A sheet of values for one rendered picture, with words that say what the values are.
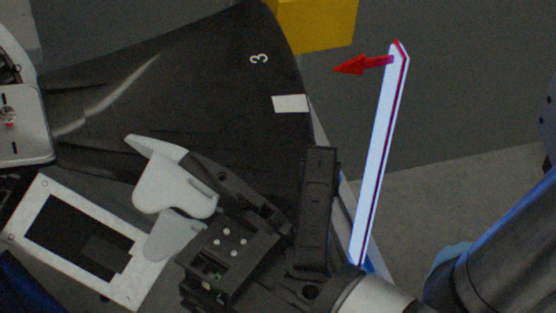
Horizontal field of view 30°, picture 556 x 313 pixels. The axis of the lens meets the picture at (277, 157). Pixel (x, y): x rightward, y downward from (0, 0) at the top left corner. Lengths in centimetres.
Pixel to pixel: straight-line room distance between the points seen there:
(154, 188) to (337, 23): 49
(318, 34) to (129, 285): 39
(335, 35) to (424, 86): 96
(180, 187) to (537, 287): 28
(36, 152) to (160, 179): 12
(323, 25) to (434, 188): 125
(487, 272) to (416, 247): 149
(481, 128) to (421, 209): 22
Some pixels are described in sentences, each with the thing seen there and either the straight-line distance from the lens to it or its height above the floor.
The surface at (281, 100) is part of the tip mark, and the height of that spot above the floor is 116.
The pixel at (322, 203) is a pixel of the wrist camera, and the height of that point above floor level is 121.
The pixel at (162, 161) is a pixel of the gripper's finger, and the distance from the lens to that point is 80.
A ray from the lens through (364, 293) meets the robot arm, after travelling 74.
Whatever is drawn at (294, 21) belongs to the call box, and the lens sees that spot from 119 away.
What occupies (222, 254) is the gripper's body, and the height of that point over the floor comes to 120.
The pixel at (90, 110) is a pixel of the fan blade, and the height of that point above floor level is 119.
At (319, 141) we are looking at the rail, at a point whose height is 86.
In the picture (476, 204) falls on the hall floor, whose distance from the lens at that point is 241.
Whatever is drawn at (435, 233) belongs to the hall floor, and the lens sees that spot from 234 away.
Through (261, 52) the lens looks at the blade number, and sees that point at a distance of 95.
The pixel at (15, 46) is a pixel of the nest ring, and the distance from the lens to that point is 106.
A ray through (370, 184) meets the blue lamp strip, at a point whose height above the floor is 101.
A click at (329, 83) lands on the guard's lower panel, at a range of 205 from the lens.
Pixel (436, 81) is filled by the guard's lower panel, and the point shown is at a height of 33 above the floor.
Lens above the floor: 183
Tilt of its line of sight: 49 degrees down
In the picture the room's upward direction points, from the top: 6 degrees clockwise
